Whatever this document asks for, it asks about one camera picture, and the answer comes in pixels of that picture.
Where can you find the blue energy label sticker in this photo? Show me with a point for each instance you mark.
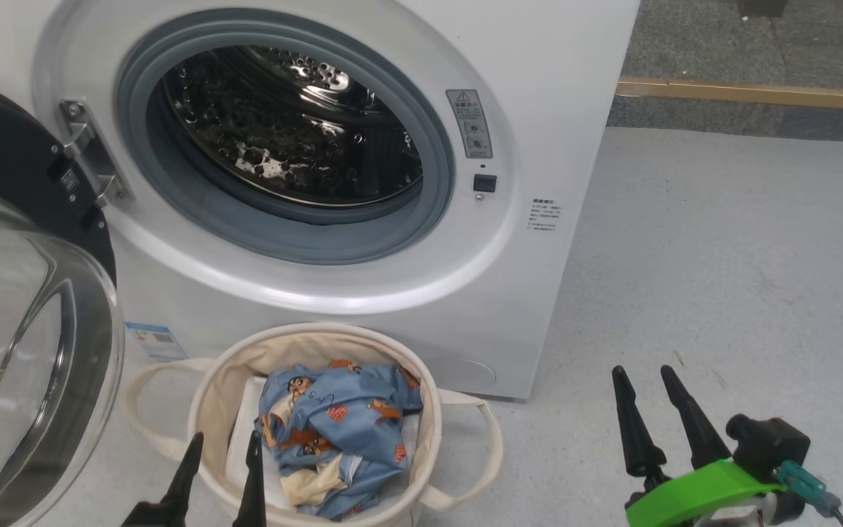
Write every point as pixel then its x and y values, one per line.
pixel 156 341

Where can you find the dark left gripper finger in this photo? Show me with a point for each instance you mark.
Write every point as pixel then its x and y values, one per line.
pixel 186 476
pixel 252 483

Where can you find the perforated steel washer drum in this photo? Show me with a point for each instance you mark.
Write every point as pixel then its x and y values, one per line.
pixel 275 124

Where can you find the metal door hinge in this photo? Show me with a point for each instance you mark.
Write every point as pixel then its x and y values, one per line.
pixel 92 154

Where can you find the blue patterned garment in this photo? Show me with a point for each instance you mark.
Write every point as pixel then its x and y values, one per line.
pixel 348 432

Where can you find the white folded sheet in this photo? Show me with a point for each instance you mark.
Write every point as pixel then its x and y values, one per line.
pixel 242 446

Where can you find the teal right camera connector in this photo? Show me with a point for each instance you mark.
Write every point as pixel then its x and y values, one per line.
pixel 806 487

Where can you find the cream canvas laundry basket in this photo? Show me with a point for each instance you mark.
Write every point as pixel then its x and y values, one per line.
pixel 224 373

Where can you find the wooden baseboard strip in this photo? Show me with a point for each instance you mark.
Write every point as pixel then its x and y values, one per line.
pixel 758 94

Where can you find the small printed text sticker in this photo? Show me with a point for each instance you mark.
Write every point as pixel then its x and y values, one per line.
pixel 544 215

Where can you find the round filter cover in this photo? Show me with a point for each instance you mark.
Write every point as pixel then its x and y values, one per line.
pixel 469 372

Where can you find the grey warning label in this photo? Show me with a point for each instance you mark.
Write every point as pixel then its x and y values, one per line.
pixel 469 124

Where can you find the black round glass washer door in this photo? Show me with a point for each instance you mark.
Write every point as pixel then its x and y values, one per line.
pixel 26 366

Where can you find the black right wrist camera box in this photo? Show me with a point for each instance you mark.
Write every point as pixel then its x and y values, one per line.
pixel 769 443

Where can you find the black door lock socket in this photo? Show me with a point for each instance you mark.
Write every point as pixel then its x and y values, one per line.
pixel 485 183

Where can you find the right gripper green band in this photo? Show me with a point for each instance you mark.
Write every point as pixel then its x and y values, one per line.
pixel 699 494

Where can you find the white front-load washing machine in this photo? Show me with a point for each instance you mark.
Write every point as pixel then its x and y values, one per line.
pixel 524 307

